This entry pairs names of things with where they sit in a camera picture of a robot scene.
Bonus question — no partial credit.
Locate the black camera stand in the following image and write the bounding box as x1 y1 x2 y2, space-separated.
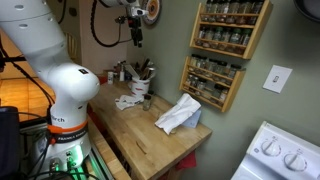
0 48 28 73

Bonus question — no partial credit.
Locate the white stove knob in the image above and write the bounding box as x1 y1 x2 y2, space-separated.
283 152 308 173
260 137 283 157

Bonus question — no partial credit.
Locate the pale blue paper sheet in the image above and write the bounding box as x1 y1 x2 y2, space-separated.
181 109 203 130

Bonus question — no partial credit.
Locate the wooden spice rack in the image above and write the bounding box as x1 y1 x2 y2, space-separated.
188 0 274 61
178 54 247 113

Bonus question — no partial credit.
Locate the white stove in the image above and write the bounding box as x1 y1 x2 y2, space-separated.
230 120 320 180

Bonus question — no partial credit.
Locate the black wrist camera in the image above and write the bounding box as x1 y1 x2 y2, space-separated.
114 15 130 25

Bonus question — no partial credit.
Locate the white crumpled cloth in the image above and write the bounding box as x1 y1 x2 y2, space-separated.
154 92 203 136

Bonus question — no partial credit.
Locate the white flat spatula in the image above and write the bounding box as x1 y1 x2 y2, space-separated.
123 63 141 80

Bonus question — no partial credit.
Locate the red hanging cloth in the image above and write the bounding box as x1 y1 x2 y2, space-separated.
174 151 198 172

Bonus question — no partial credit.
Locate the white light switch plate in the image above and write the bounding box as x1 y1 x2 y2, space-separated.
261 64 294 94

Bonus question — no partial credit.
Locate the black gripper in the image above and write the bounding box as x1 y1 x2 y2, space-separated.
127 15 145 49

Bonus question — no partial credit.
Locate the black hanging frying pan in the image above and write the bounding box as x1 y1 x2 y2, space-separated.
292 0 320 23

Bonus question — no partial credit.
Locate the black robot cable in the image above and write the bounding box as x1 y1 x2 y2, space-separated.
89 0 133 48

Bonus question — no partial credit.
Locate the small white rag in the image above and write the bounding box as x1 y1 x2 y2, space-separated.
114 94 139 111

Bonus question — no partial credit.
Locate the white cap bottle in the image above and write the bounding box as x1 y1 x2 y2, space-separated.
118 62 126 82

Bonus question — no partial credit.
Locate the large metal whisk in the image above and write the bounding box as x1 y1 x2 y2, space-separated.
146 64 159 81

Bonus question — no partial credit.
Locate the white printed salt shaker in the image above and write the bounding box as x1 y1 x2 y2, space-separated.
106 70 115 86

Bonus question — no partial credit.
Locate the black box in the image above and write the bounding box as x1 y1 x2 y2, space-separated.
0 106 21 178

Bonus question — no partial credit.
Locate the red silicone mat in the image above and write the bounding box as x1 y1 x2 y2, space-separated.
97 75 110 86

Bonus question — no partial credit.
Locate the white crock with orange stripes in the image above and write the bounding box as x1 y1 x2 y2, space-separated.
130 75 152 104

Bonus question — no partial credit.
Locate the small glass jar dark lid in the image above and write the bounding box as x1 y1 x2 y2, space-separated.
142 93 153 112

